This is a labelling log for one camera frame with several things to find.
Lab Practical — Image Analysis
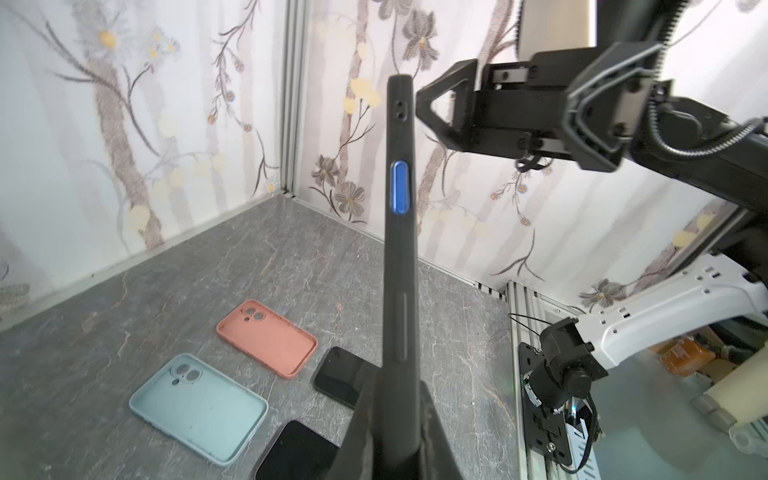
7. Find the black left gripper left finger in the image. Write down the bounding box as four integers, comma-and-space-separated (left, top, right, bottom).
326, 374, 378, 480

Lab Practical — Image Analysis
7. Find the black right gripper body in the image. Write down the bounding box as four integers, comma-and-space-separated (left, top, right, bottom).
473, 41, 660, 173

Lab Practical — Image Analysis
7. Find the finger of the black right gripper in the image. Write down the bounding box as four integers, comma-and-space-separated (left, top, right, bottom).
415, 59, 478, 152

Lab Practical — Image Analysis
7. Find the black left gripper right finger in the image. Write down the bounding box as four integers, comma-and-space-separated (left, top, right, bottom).
418, 381, 463, 480

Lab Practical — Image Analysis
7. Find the phone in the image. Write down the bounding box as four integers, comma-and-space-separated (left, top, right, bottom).
375, 74, 421, 479
251, 420, 339, 480

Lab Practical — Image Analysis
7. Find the black smartphone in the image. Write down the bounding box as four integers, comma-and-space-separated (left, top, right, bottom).
312, 346, 379, 409

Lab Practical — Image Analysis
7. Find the pale blue phone case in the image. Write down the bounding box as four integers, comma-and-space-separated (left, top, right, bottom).
129, 353, 269, 467

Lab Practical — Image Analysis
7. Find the pink phone case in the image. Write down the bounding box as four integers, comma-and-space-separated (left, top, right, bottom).
216, 300, 318, 379

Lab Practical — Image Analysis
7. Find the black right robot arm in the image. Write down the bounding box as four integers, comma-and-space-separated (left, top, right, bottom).
417, 1, 767, 312

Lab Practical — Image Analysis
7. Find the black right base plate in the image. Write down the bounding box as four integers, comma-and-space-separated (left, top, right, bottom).
518, 342, 573, 467

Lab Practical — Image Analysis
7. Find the right black corrugated cable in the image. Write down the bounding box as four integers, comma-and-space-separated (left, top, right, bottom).
644, 0, 768, 160

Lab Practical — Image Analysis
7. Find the aluminium mounting rail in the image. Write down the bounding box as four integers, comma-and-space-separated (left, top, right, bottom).
507, 281, 607, 479

